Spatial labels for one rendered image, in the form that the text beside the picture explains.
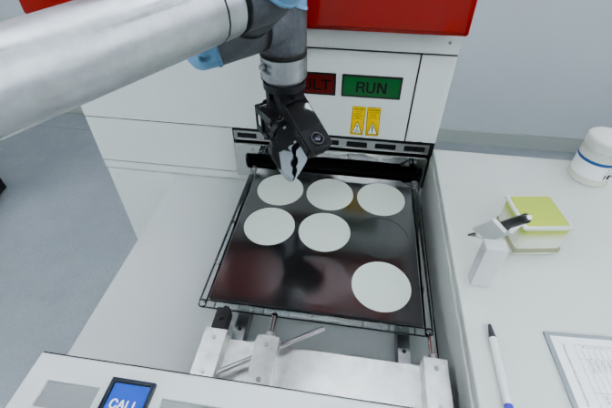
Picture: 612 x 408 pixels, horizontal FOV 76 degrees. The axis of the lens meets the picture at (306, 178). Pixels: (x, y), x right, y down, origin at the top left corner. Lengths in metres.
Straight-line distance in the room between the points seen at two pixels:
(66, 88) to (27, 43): 0.04
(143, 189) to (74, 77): 0.82
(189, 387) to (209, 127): 0.57
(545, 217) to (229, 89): 0.63
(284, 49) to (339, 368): 0.48
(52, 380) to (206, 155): 0.57
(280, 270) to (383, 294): 0.18
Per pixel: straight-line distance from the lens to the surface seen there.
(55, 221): 2.39
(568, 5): 2.50
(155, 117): 0.98
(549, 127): 2.83
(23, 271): 2.22
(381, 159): 0.89
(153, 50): 0.37
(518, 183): 0.87
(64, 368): 0.63
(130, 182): 1.16
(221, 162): 0.99
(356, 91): 0.81
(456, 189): 0.80
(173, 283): 0.82
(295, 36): 0.61
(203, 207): 0.95
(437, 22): 0.72
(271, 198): 0.83
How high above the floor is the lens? 1.46
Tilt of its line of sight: 40 degrees down
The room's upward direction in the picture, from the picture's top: straight up
